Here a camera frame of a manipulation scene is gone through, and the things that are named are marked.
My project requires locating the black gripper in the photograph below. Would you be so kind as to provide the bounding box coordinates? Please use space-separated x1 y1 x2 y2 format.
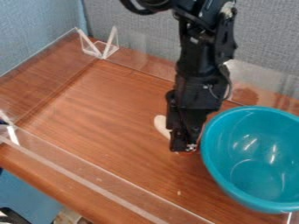
166 38 228 152

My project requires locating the brown toy mushroom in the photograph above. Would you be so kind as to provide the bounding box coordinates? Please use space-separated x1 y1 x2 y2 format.
154 115 202 152

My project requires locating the blue plastic bowl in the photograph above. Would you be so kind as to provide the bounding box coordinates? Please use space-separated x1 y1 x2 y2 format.
200 106 299 214

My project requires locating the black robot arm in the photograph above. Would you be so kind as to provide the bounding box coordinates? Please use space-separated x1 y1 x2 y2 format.
119 0 238 152

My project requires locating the clear acrylic back barrier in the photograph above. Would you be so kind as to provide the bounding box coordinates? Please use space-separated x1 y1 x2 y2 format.
83 27 299 117

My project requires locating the clear acrylic barrier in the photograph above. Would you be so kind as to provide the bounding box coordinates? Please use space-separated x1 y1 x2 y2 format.
0 27 95 123
0 111 214 224
83 27 299 117

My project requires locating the clear acrylic front barrier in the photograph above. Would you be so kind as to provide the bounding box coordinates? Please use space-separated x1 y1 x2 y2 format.
0 111 214 224

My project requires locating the clear acrylic left barrier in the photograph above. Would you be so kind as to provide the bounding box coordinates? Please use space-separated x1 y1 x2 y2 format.
0 27 95 123

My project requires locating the clear acrylic corner bracket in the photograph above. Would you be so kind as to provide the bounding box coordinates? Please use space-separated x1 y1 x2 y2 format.
76 26 119 60

